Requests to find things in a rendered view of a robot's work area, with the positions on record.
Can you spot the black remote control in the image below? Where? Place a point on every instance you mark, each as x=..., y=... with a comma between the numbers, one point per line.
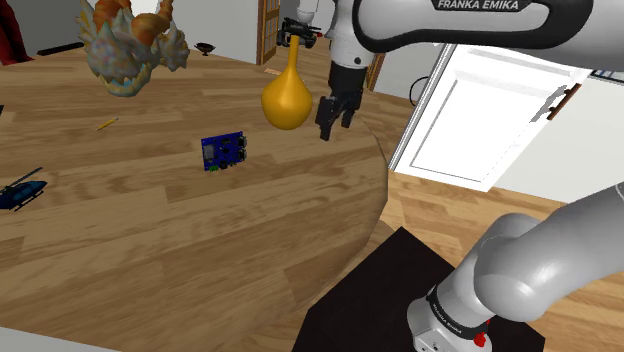
x=59, y=48

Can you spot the yellow long-necked vase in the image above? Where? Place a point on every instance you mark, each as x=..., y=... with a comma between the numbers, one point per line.
x=286, y=102

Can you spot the wooden door with panes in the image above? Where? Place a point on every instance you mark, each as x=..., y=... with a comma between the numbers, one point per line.
x=268, y=29

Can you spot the blue circuit board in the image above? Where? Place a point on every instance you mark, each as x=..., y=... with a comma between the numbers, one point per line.
x=223, y=151

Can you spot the blue toy helicopter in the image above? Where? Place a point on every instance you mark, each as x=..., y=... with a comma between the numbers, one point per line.
x=22, y=192

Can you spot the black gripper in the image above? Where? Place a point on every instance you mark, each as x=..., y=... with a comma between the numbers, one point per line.
x=347, y=80

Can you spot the yellow pencil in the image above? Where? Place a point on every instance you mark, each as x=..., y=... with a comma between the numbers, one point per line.
x=107, y=124

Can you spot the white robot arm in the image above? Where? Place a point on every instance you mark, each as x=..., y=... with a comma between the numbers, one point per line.
x=526, y=273

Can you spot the dark robot stand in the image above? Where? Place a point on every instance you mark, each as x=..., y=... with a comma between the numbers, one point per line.
x=370, y=302

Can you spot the small black bowl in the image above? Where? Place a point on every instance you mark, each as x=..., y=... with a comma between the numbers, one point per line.
x=204, y=48

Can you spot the colourful dragon head figure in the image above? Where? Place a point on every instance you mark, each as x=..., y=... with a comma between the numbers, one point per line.
x=122, y=53

